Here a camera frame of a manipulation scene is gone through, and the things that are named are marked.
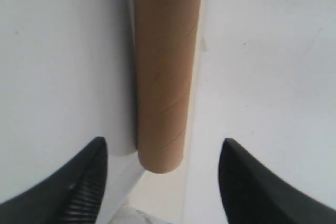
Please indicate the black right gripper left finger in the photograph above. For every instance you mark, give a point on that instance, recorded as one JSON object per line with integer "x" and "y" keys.
{"x": 72, "y": 194}

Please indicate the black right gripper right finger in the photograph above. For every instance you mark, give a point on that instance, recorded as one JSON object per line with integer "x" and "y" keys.
{"x": 251, "y": 193}

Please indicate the brown cardboard tube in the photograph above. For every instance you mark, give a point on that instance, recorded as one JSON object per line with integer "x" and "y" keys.
{"x": 165, "y": 42}

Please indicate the printed paper towel roll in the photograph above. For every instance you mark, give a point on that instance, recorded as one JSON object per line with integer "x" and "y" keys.
{"x": 130, "y": 215}

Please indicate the white rectangular tray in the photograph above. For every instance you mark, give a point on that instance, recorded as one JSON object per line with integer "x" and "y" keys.
{"x": 264, "y": 75}

